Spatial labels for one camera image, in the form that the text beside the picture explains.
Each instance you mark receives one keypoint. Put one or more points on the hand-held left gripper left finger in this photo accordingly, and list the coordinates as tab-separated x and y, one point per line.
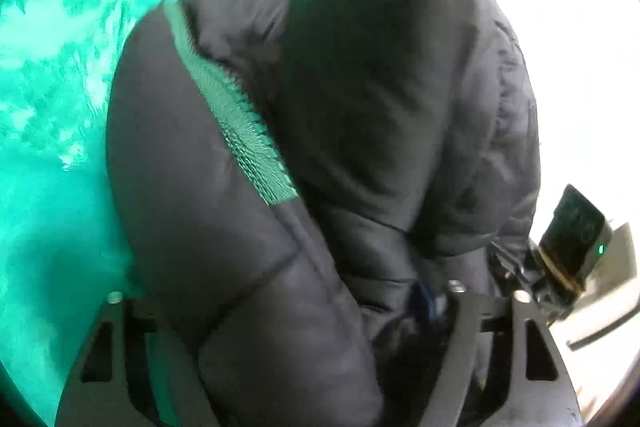
120	317

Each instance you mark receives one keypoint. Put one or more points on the black puffer jacket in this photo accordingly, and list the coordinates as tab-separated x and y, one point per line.
350	132

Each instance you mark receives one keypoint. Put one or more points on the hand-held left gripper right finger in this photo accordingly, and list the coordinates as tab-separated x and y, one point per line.
462	312

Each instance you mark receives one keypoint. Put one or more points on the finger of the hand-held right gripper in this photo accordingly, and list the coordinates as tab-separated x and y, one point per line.
507	264

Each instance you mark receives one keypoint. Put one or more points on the green blanket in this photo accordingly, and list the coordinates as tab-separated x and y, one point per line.
60	107

